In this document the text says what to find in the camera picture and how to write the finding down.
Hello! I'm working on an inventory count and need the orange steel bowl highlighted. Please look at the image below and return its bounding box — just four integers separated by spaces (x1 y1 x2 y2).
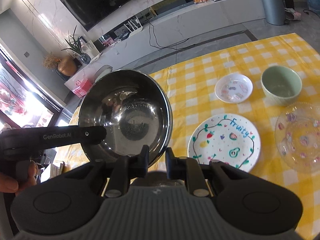
78 69 173 166

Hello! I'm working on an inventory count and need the green ceramic bowl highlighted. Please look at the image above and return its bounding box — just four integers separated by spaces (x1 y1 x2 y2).
260 66 303 106

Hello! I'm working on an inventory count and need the person's left hand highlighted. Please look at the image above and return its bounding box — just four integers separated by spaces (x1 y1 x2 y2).
0 161 39 196

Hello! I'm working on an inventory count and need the white fruity plate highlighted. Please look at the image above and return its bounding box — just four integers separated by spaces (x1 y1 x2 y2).
188 113 261 172

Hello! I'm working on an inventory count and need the yellow checkered tablecloth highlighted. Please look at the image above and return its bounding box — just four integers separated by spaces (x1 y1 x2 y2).
53 32 320 240

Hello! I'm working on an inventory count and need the pink storage box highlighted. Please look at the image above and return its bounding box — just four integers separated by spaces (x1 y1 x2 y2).
72 79 92 98

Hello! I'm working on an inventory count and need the small white sticker plate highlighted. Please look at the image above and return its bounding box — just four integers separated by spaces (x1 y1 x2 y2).
215 73 253 103

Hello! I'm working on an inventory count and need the orange round vase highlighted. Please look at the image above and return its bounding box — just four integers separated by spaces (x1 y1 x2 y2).
57 56 77 76

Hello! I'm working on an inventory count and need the small grey stool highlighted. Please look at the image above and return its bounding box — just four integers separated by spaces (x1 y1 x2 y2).
94 65 113 83

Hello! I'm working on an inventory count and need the clear glass plate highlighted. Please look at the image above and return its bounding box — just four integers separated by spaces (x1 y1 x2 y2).
274 102 319 173

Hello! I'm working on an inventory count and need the small plant blue vase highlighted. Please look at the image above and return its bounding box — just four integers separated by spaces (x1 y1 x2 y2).
62 27 91 64

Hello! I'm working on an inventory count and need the white wifi router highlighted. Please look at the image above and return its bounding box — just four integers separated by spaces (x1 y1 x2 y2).
124 17 143 37

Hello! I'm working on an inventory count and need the white tv cabinet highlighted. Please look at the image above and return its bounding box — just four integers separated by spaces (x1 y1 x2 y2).
65 0 265 90

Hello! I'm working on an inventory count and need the grey metal trash bin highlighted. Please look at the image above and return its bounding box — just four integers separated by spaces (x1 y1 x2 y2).
261 0 286 25

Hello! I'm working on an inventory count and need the black power cable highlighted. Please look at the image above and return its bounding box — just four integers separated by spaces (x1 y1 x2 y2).
148 21 190 51

